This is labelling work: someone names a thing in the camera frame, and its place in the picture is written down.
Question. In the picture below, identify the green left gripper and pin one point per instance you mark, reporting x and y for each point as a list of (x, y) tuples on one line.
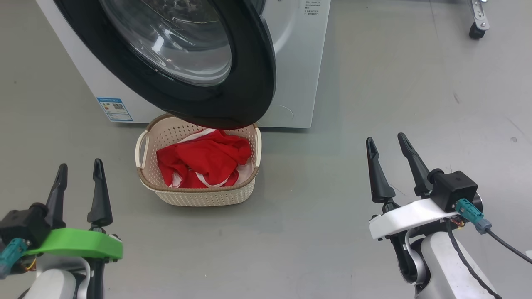
[(79, 243)]

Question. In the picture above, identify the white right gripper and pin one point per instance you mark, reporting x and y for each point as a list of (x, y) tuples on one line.
[(407, 218)]

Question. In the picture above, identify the red garment with white trim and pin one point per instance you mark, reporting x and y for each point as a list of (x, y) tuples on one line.
[(208, 160)]

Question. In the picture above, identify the black round glass washer door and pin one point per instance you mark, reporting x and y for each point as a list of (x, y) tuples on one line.
[(253, 83)]

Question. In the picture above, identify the cream perforated plastic laundry basket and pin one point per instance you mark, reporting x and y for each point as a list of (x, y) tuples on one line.
[(199, 197)]

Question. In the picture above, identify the white front-load washing machine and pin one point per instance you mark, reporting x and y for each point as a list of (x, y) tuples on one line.
[(299, 74)]

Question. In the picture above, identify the blue energy label sticker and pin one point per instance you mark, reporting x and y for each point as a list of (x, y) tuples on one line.
[(115, 109)]

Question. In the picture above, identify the round drain filter cover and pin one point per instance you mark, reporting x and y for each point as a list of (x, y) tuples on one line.
[(282, 115)]

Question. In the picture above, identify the metal partition leg with caster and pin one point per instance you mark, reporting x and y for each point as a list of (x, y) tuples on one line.
[(478, 20)]

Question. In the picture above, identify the printed warning text label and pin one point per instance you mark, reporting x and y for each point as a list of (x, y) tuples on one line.
[(311, 7)]

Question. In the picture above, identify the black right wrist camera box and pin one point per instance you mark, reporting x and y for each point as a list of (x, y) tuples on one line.
[(453, 189)]

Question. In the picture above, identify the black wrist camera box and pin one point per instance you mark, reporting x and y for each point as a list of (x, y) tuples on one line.
[(453, 189), (23, 224)]

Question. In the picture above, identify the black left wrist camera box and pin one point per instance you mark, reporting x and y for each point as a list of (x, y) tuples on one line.
[(23, 224)]

